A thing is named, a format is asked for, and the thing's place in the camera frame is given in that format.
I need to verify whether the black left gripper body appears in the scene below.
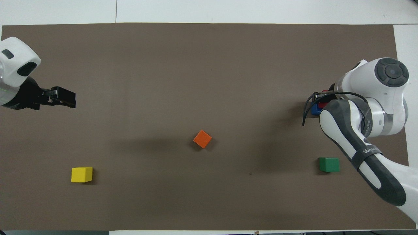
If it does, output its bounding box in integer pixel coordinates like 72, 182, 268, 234
3, 77, 53, 110

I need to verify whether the red wooden block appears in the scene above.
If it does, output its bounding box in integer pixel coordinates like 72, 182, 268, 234
318, 89, 330, 109

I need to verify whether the green wooden block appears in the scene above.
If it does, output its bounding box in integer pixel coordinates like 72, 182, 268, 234
319, 157, 340, 173

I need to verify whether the yellow wooden block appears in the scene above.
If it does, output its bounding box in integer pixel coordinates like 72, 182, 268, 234
71, 167, 93, 183

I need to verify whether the orange wooden block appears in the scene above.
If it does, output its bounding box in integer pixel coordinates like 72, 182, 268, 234
193, 130, 212, 149

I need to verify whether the brown table mat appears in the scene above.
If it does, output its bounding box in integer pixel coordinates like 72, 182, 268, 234
0, 22, 417, 231

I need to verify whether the black velcro cable strap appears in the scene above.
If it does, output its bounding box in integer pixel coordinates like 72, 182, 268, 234
358, 98, 373, 137
351, 146, 383, 171

